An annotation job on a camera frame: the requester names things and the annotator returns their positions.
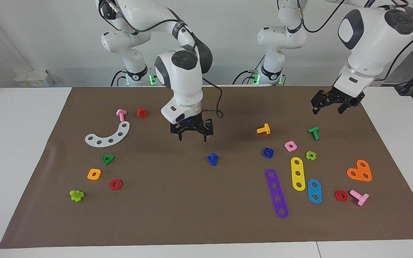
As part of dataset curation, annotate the purple four-hole plate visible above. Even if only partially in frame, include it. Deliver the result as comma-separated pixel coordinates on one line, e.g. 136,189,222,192
265,168,289,219

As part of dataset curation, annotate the yellow three-hole plate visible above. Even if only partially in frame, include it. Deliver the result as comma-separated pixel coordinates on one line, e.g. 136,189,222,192
291,157,306,191

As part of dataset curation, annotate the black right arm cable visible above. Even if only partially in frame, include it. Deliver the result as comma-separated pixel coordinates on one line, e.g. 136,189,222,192
99,0,224,119

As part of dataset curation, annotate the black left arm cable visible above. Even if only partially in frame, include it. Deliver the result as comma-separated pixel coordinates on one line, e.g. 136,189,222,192
296,0,413,80

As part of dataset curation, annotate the brown table mat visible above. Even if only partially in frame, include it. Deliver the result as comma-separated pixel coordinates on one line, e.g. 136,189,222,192
0,85,413,249

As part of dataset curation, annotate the white curved five-hole plate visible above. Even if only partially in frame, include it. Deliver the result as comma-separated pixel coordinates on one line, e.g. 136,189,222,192
85,121,130,148

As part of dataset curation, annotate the black base cable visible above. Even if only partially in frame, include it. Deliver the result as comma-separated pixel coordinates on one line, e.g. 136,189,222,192
111,70,128,87
232,54,265,85

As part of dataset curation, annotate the blue two-hole plate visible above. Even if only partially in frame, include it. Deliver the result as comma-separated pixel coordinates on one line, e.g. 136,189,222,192
308,179,322,204

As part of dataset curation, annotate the white background box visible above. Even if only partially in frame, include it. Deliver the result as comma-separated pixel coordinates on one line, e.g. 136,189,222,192
15,69,54,87

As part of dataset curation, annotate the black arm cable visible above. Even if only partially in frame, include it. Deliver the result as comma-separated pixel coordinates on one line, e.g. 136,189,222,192
99,0,224,119
296,0,413,80

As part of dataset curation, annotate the orange three-hole angled plate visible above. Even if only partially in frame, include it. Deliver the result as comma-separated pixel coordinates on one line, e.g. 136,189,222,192
347,159,372,182

